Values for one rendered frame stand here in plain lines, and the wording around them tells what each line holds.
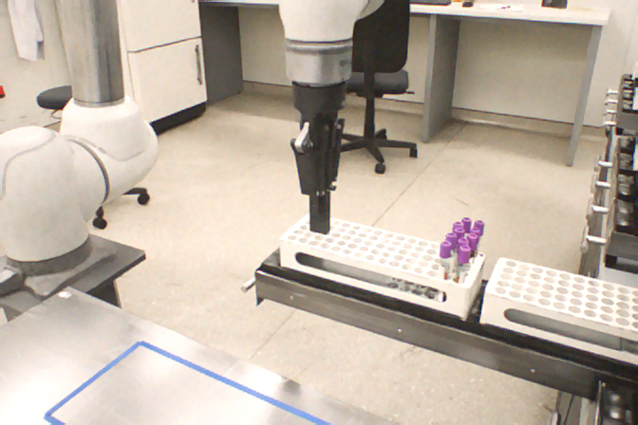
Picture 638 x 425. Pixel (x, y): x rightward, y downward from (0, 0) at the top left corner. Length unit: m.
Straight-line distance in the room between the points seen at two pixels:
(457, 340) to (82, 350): 0.49
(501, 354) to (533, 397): 1.13
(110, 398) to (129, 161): 0.63
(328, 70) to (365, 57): 2.45
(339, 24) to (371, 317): 0.41
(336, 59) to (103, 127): 0.58
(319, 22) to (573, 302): 0.48
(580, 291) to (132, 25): 3.45
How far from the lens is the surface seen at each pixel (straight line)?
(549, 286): 0.79
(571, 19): 3.50
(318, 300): 0.84
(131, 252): 1.19
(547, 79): 4.28
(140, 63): 3.94
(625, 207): 1.20
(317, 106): 0.75
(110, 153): 1.17
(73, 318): 0.82
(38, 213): 1.07
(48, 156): 1.06
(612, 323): 0.75
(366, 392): 1.81
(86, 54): 1.15
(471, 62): 4.34
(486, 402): 1.84
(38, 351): 0.78
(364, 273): 0.86
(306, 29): 0.72
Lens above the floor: 1.28
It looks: 27 degrees down
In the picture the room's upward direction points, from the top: straight up
